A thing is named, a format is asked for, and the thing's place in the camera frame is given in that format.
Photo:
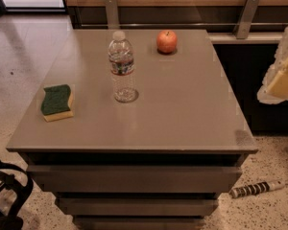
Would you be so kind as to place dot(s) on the red apple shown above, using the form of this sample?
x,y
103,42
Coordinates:
x,y
166,41

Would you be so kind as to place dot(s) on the metal rail under counter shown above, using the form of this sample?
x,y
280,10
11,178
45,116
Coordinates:
x,y
184,25

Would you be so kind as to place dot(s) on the white power strip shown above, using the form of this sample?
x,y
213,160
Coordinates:
x,y
257,188

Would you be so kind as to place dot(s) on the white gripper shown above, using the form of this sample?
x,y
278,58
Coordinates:
x,y
283,80

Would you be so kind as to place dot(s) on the right metal wall bracket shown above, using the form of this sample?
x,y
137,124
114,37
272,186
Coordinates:
x,y
244,23

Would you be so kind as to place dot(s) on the black chair base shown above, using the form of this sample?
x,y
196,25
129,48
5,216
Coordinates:
x,y
13,195

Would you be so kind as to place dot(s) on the metal wall bracket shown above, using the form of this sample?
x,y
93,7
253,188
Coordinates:
x,y
244,23
112,14

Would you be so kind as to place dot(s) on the left metal wall bracket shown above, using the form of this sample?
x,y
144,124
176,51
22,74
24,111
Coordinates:
x,y
112,14

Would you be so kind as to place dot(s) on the grey drawer cabinet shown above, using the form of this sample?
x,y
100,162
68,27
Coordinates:
x,y
158,163

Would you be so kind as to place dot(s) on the green and yellow sponge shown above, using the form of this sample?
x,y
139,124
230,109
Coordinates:
x,y
57,102

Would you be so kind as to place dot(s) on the clear plastic water bottle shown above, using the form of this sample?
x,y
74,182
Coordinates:
x,y
122,68

